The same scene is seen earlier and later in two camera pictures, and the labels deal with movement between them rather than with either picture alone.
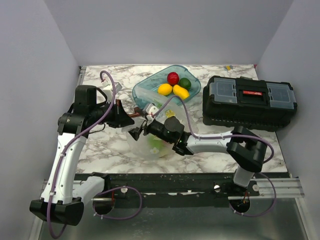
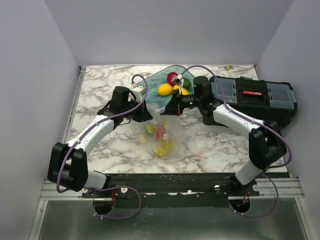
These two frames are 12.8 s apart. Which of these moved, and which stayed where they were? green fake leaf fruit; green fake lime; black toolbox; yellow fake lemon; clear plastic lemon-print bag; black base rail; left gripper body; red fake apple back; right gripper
Moved: clear plastic lemon-print bag; green fake leaf fruit; left gripper body; right gripper
Stayed: black base rail; red fake apple back; green fake lime; black toolbox; yellow fake lemon
